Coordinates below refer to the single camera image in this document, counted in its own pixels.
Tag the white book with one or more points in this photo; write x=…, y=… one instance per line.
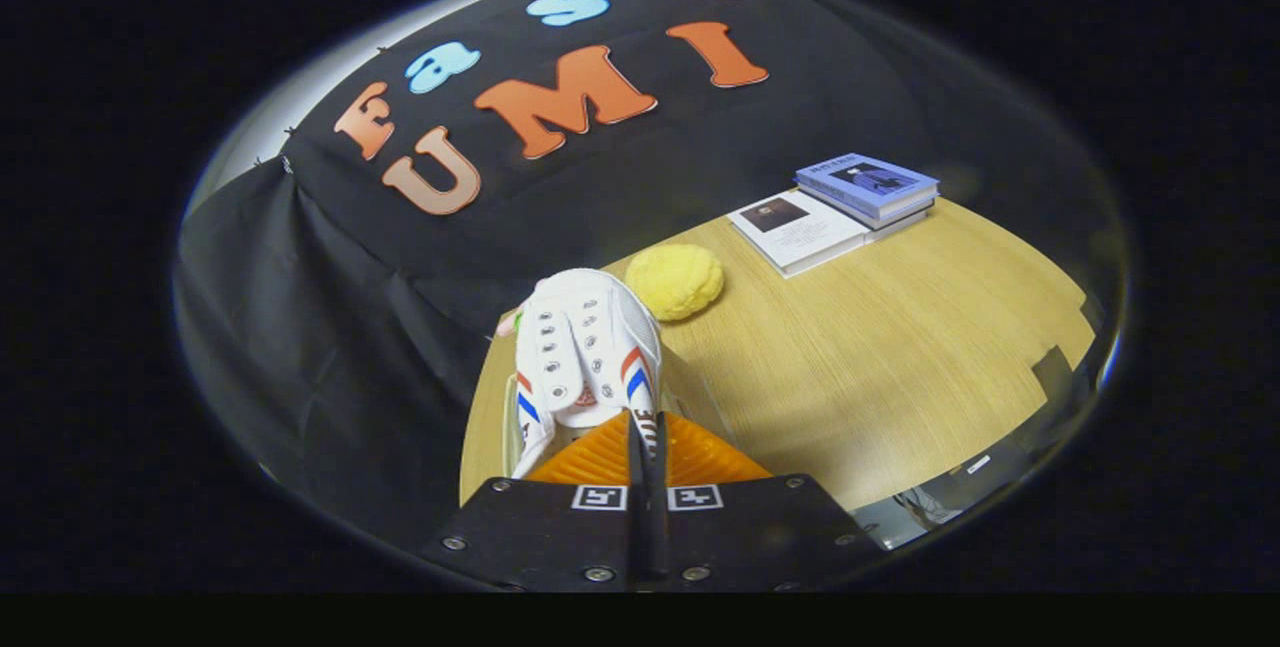
x=800, y=232

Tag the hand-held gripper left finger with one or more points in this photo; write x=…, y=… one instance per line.
x=636, y=537

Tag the pink plush toy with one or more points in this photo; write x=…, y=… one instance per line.
x=507, y=327

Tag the blue book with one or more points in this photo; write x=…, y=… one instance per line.
x=865, y=182

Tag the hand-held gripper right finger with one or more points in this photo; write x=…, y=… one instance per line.
x=662, y=537

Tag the yellow fluffy ball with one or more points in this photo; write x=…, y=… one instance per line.
x=675, y=282

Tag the white canvas shoe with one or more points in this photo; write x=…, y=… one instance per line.
x=585, y=337

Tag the beige fabric storage box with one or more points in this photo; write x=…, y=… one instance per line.
x=690, y=397

